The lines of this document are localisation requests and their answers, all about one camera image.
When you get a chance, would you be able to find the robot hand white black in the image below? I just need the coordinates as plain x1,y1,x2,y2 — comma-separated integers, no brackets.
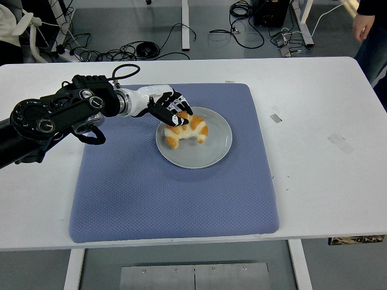
129,84,194,127

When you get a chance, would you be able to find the person's hand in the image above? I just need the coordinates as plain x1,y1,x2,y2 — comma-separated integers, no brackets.
352,12,376,42

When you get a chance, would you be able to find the croissant bread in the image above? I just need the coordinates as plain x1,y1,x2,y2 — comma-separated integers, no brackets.
164,111,209,149

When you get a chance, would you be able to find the grey round plate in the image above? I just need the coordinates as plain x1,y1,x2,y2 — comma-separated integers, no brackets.
155,106,233,170

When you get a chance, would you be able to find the person in dark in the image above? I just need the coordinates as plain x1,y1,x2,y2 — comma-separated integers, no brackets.
353,0,387,89

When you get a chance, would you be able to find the white desk leg with foot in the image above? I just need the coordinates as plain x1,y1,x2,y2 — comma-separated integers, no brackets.
298,0,314,47

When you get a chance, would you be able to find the grey foot pedal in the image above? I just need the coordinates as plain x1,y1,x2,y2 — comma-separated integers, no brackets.
270,32,293,58

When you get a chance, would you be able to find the white power strip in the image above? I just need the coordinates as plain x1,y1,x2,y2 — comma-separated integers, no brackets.
56,44,76,63

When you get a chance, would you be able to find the black equipment box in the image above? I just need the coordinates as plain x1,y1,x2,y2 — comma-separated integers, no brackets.
252,0,288,27

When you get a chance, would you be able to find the blue quilted mat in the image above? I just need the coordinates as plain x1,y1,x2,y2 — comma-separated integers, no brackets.
68,83,279,244

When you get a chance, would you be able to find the large clear tape piece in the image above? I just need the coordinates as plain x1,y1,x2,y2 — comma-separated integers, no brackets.
327,133,355,155

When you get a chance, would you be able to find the white chair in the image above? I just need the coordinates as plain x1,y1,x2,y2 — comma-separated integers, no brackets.
13,11,49,64

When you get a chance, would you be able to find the person in white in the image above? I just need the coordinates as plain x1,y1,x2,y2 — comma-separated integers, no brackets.
0,5,19,46

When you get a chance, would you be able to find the white table leg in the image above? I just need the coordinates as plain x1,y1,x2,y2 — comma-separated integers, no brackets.
287,239,313,290
62,249,86,290

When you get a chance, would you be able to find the patterned panel under table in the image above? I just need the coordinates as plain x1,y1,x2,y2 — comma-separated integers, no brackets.
328,235,385,246

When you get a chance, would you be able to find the white cable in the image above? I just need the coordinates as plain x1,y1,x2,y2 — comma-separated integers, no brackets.
311,2,342,36

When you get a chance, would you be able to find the coiled black cable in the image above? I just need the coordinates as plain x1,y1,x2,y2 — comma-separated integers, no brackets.
134,41,160,58

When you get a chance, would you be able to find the black cable tangle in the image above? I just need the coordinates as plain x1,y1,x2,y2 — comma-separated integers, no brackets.
72,33,137,63

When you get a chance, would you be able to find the long black cable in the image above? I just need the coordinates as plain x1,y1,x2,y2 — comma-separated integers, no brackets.
151,23,197,61

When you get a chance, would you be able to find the black cable loop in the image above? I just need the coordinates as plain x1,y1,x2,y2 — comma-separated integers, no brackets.
208,18,265,49

